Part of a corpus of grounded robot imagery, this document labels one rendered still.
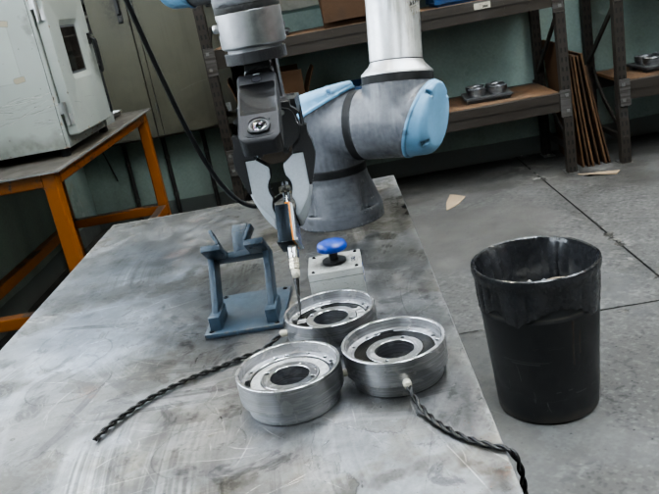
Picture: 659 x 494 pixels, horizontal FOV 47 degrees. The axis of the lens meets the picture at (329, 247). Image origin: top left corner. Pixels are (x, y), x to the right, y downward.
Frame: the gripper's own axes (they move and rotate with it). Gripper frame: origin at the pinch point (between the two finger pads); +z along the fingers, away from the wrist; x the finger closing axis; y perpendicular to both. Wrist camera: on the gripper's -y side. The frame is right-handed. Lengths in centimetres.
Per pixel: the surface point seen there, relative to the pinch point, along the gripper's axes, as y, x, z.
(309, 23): 385, 19, -9
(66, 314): 14.8, 37.5, 13.1
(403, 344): -16.5, -11.5, 10.7
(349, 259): 6.4, -6.0, 8.6
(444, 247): 243, -33, 94
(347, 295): -3.3, -5.7, 9.7
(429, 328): -15.1, -14.4, 10.0
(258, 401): -25.1, 2.6, 10.0
